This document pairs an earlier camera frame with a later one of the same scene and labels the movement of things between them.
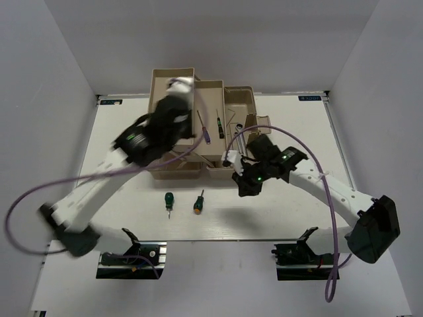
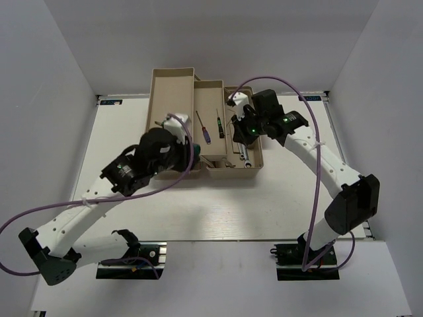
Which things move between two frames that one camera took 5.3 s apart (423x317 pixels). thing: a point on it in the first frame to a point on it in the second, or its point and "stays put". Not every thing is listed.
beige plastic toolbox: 225,119 stays put
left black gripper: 188,132 to 185,150
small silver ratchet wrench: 238,142 stays put
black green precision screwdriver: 221,134 stays put
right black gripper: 245,187 to 239,134
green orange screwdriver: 198,204 to 196,152
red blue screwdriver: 205,131 stays put
